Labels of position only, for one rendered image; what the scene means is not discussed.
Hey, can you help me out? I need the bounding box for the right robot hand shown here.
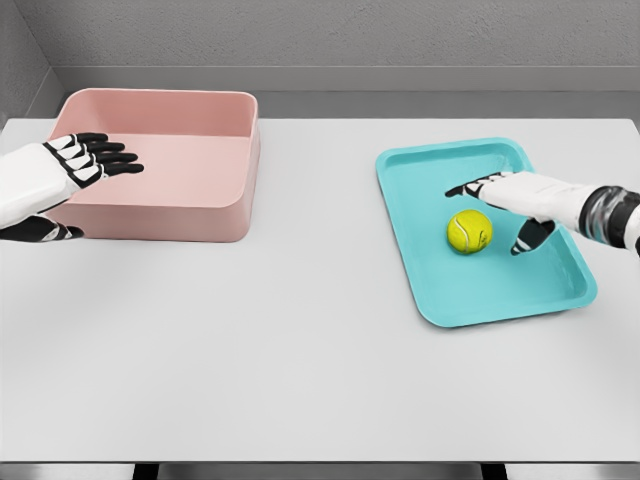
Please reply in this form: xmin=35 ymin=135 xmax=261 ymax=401
xmin=444 ymin=171 xmax=569 ymax=257

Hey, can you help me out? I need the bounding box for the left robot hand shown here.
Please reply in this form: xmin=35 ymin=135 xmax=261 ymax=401
xmin=0 ymin=132 xmax=146 ymax=245

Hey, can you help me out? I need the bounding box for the yellow tennis ball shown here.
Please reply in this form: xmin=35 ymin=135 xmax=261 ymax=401
xmin=446 ymin=209 xmax=494 ymax=255

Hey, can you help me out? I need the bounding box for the blue tray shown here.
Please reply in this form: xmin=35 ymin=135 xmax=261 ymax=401
xmin=375 ymin=137 xmax=599 ymax=330

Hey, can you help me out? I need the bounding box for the pink basket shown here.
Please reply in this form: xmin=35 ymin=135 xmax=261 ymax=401
xmin=45 ymin=88 xmax=261 ymax=245

